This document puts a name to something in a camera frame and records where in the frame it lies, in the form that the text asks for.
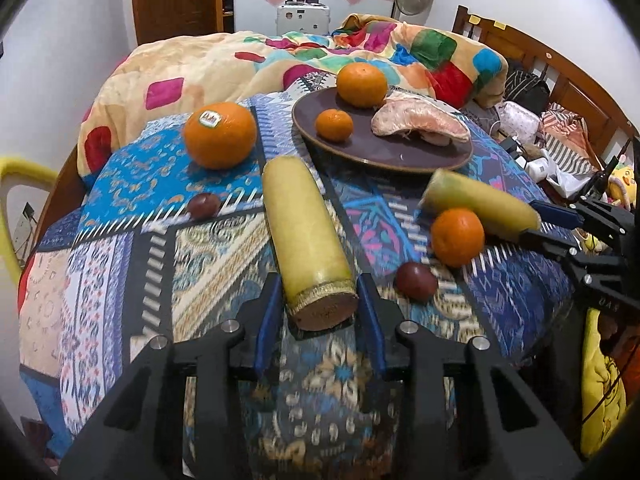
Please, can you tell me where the small mandarin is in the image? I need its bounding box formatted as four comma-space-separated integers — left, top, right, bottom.
314, 108, 354, 143
431, 208, 485, 268

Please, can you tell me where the dark red plum front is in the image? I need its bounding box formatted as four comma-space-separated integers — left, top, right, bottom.
395, 261, 438, 302

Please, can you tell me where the dark red plum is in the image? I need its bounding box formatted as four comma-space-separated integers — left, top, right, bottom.
395, 261, 438, 302
186, 193, 221, 221

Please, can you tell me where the large plain orange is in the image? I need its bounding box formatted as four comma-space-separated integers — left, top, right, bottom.
336, 62, 388, 108

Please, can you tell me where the small mandarin front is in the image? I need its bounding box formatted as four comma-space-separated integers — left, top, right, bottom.
314, 108, 354, 143

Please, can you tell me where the large orange with sticker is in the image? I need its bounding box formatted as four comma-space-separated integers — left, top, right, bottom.
182, 102, 257, 170

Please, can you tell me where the yellow plush toy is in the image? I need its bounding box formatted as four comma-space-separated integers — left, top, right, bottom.
606, 165, 637, 211

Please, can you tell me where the wooden headboard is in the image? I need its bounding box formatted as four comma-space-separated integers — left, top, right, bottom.
452, 6, 639, 160

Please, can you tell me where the white bottle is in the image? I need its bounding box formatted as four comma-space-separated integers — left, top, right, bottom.
525, 157, 558, 183

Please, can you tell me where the black striped bag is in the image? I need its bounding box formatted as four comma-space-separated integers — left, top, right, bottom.
504, 70, 551, 116

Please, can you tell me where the patterned blue patchwork cloth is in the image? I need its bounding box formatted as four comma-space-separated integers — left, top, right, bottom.
20, 73, 572, 479

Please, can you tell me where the purple round plate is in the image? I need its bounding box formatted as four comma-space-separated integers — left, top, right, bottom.
292, 88, 473, 174

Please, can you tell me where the yellow foam tube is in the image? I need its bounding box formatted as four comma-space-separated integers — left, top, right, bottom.
1, 155, 58, 285

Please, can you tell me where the white suitcase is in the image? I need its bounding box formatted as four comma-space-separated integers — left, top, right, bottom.
276, 0, 331, 36

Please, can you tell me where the colourful patchwork quilt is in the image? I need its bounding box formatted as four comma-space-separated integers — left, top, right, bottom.
77, 14, 508, 186

